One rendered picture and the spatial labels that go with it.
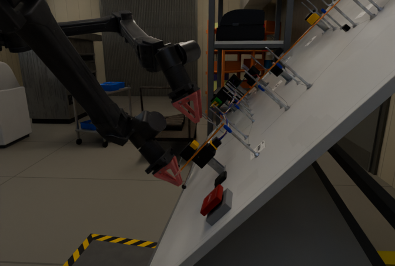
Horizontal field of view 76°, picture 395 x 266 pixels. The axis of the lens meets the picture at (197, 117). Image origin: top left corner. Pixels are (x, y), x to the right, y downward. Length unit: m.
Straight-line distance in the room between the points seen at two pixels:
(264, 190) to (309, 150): 0.09
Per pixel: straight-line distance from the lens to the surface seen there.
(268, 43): 1.65
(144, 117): 0.65
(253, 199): 0.44
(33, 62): 5.92
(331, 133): 0.42
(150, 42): 0.70
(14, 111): 4.92
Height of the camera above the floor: 1.38
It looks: 14 degrees down
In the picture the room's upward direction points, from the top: straight up
